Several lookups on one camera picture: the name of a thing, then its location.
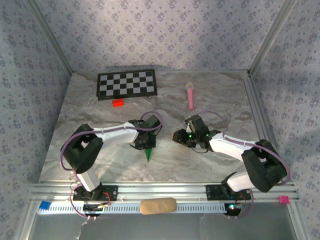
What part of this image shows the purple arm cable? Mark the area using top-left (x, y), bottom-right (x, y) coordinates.
top-left (197, 110), bottom-right (291, 220)
top-left (60, 111), bottom-right (164, 221)

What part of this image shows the aluminium side rail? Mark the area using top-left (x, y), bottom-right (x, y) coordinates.
top-left (241, 74), bottom-right (286, 183)

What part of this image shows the tan oblong sponge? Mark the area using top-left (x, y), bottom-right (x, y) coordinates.
top-left (139, 197), bottom-right (178, 216)

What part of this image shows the aluminium frame post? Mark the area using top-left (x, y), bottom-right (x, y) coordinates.
top-left (24, 0), bottom-right (76, 75)
top-left (247, 0), bottom-right (298, 76)

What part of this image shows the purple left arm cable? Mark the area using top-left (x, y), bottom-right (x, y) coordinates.
top-left (60, 111), bottom-right (164, 221)

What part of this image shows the pink toy microphone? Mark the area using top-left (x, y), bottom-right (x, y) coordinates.
top-left (184, 82), bottom-right (195, 111)

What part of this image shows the black and white checkerboard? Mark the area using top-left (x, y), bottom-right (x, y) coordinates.
top-left (96, 69), bottom-right (159, 102)

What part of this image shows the aluminium frame leg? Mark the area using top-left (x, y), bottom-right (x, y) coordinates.
top-left (13, 202), bottom-right (41, 240)
top-left (287, 202), bottom-right (312, 240)

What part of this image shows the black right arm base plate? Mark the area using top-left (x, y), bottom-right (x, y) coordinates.
top-left (205, 184), bottom-right (252, 202)

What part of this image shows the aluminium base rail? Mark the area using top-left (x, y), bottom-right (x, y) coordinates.
top-left (24, 181), bottom-right (300, 203)

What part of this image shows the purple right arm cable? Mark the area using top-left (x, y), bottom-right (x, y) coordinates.
top-left (197, 110), bottom-right (291, 220)

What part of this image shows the white slotted cable duct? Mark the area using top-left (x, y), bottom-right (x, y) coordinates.
top-left (36, 201), bottom-right (227, 215)

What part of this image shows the black controller board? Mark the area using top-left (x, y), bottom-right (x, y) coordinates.
top-left (224, 202), bottom-right (243, 217)
top-left (82, 203), bottom-right (111, 217)

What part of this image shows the green paper sheet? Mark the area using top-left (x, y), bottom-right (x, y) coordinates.
top-left (144, 134), bottom-right (158, 163)

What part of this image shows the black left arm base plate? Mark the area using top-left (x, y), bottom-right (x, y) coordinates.
top-left (72, 184), bottom-right (119, 202)

